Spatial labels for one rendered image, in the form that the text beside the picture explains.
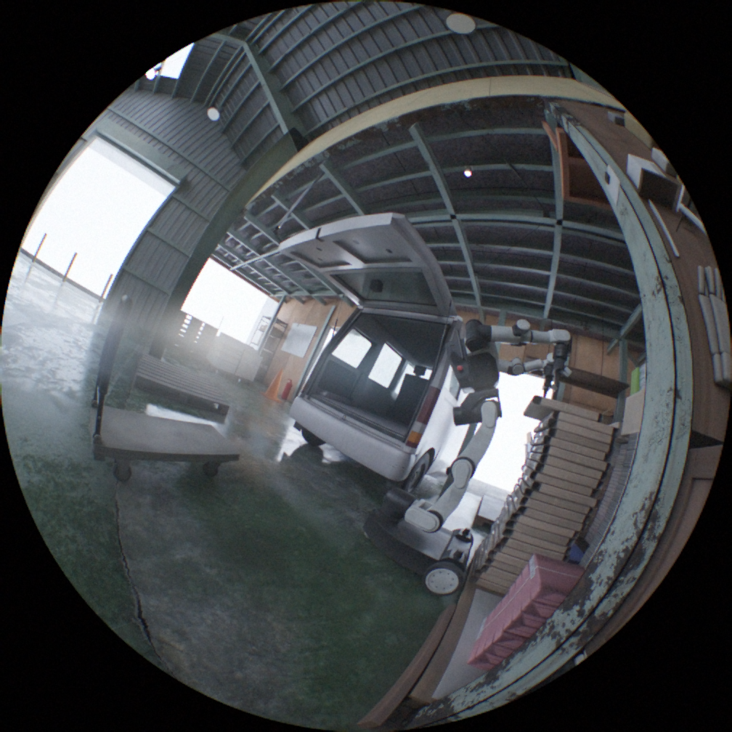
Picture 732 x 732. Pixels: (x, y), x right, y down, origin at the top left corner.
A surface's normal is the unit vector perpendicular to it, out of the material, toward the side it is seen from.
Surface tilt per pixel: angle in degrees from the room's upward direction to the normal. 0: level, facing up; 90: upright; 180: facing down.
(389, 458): 86
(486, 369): 100
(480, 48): 159
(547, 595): 90
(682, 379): 90
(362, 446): 88
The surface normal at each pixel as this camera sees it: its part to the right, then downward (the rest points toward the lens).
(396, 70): -0.54, 0.73
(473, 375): -0.49, -0.14
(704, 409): -0.52, -0.33
